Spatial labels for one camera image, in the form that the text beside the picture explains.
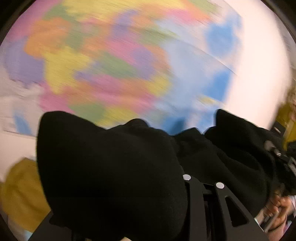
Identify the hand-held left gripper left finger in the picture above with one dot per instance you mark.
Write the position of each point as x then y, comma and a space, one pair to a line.
50, 231

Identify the mustard garment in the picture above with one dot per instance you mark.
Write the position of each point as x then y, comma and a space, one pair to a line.
20, 197

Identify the yellow hanging garment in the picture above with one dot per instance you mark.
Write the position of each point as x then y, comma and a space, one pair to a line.
290, 115

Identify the person's right hand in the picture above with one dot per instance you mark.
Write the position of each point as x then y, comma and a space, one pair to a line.
282, 208

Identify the black coat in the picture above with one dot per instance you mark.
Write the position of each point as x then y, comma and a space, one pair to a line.
104, 173

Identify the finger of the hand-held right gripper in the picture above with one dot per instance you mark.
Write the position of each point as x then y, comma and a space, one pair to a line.
276, 151

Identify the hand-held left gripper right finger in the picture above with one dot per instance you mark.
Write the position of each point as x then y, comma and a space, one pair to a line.
194, 197

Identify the colourful wall map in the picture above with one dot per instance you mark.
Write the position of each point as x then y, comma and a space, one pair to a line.
104, 58

